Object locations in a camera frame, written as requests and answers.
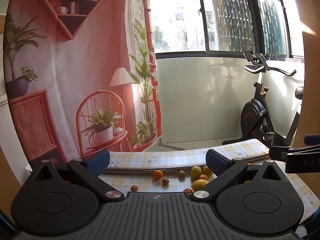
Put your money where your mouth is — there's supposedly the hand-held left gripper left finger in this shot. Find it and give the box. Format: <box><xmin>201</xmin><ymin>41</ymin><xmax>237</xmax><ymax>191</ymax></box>
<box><xmin>24</xmin><ymin>149</ymin><xmax>125</xmax><ymax>202</ymax></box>

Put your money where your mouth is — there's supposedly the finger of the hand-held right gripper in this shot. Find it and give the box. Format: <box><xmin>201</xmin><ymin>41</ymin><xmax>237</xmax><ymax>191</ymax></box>
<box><xmin>304</xmin><ymin>135</ymin><xmax>320</xmax><ymax>146</ymax></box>
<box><xmin>269</xmin><ymin>145</ymin><xmax>320</xmax><ymax>161</ymax></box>

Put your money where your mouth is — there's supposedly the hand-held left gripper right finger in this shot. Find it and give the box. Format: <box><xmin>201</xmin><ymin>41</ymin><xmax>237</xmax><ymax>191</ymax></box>
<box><xmin>190</xmin><ymin>149</ymin><xmax>288</xmax><ymax>202</ymax></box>

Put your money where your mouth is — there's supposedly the large yellow lemon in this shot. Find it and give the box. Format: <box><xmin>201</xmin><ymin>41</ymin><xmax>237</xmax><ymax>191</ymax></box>
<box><xmin>191</xmin><ymin>179</ymin><xmax>209</xmax><ymax>192</ymax></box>

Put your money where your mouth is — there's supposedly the long metal pole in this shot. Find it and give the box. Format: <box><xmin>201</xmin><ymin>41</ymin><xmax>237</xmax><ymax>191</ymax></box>
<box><xmin>102</xmin><ymin>151</ymin><xmax>270</xmax><ymax>174</ymax></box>

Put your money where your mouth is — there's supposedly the metal backdrop stand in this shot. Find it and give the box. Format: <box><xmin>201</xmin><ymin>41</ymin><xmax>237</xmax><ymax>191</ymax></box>
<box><xmin>159</xmin><ymin>140</ymin><xmax>187</xmax><ymax>152</ymax></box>

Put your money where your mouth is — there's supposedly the black exercise bike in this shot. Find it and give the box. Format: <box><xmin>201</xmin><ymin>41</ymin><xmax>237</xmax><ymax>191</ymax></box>
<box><xmin>222</xmin><ymin>51</ymin><xmax>304</xmax><ymax>150</ymax></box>

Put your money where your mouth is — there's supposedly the yellow checked floral tablecloth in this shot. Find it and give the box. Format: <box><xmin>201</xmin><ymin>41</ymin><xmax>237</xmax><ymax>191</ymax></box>
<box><xmin>99</xmin><ymin>139</ymin><xmax>320</xmax><ymax>220</ymax></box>

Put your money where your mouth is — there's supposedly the brown wooden panel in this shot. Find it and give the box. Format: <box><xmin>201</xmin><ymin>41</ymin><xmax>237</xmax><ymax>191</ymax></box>
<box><xmin>0</xmin><ymin>144</ymin><xmax>28</xmax><ymax>213</ymax></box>
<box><xmin>287</xmin><ymin>0</ymin><xmax>320</xmax><ymax>145</ymax></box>

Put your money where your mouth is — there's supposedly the printed backdrop cloth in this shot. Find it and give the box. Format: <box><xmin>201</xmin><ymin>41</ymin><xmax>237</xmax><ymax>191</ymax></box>
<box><xmin>4</xmin><ymin>0</ymin><xmax>163</xmax><ymax>167</ymax></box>

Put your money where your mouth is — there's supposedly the sliding glass window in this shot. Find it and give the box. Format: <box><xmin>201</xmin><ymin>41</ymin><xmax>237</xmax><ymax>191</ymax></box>
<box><xmin>135</xmin><ymin>0</ymin><xmax>305</xmax><ymax>58</ymax></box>

